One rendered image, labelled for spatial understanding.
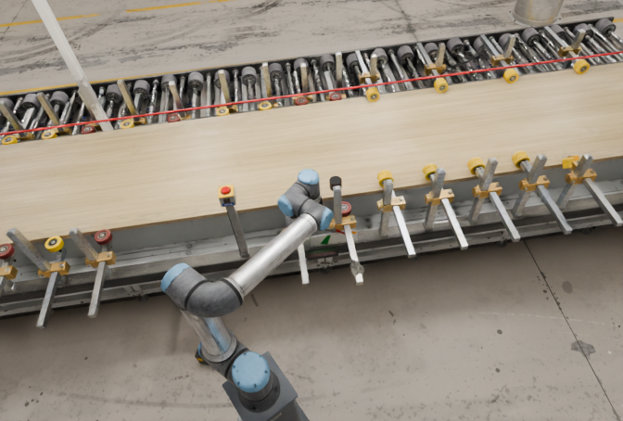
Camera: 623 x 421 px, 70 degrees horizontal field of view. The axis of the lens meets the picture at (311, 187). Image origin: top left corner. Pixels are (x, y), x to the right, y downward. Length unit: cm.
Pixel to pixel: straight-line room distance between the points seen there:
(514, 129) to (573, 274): 113
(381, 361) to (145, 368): 145
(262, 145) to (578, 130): 185
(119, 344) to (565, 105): 319
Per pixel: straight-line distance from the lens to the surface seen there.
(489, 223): 262
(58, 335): 347
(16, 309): 352
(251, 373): 197
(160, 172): 269
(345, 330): 295
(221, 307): 149
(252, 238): 259
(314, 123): 278
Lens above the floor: 271
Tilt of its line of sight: 49 degrees down
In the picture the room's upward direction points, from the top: 5 degrees counter-clockwise
